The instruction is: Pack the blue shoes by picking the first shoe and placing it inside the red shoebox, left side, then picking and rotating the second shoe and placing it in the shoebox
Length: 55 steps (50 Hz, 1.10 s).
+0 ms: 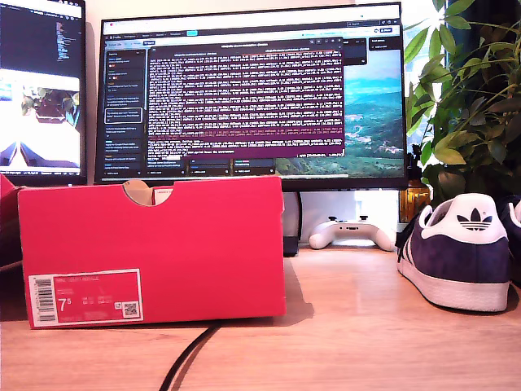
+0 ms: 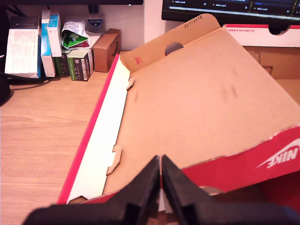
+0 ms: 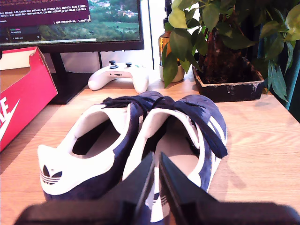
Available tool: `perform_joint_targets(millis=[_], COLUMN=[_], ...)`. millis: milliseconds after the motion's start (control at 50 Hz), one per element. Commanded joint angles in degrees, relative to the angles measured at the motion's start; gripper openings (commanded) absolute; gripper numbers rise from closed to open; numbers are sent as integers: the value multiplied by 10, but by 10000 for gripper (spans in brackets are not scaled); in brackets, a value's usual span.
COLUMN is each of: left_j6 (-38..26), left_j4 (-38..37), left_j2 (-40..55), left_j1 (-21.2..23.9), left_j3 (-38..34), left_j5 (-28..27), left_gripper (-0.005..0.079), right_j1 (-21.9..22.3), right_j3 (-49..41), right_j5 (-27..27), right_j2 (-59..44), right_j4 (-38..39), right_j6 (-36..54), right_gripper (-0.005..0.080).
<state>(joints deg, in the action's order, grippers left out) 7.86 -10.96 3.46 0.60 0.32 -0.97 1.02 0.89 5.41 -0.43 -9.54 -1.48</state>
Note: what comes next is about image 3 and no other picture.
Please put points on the green leafy potted plant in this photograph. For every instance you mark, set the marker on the green leafy potted plant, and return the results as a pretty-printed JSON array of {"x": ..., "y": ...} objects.
[{"x": 222, "y": 30}]

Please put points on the large black computer monitor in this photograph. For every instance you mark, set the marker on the large black computer monitor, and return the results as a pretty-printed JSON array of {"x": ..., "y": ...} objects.
[{"x": 70, "y": 23}]

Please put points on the red cardboard shoebox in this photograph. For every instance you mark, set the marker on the red cardboard shoebox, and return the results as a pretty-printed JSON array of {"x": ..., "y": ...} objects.
[{"x": 28, "y": 98}]

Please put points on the black plant tray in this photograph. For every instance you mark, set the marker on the black plant tray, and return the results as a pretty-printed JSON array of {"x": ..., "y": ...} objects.
[{"x": 234, "y": 91}]

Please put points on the black monitor stand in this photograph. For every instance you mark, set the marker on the black monitor stand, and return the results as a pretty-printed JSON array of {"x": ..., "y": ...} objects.
[{"x": 68, "y": 86}]

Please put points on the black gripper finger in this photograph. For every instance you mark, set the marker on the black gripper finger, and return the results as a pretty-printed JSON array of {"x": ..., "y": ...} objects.
[
  {"x": 138, "y": 185},
  {"x": 178, "y": 187}
]

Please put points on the white game controller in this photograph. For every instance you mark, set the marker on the white game controller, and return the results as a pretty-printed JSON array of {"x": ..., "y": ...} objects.
[{"x": 117, "y": 73}]

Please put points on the amber pump bottle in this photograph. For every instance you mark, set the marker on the amber pump bottle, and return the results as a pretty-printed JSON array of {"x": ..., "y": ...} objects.
[{"x": 164, "y": 44}]

